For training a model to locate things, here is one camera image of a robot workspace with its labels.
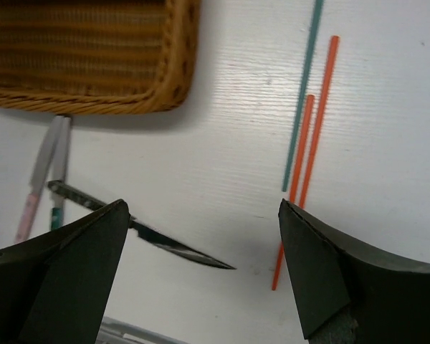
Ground pink handled knife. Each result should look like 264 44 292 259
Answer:
14 115 64 244

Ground dark handled knife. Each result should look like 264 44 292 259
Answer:
47 180 235 270

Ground wicker cutlery tray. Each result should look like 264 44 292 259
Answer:
0 1 201 115

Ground aluminium table rail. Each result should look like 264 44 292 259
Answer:
95 317 186 344

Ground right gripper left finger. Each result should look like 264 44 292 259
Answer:
0 199 130 343

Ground short orange chopstick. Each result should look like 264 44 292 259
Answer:
290 95 315 203

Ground teal chopstick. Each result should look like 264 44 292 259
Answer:
281 0 325 192

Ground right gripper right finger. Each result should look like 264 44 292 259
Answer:
278 201 430 343

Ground green handled knife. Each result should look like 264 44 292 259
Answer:
50 116 72 231

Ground long orange chopstick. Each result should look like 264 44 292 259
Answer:
287 35 340 208

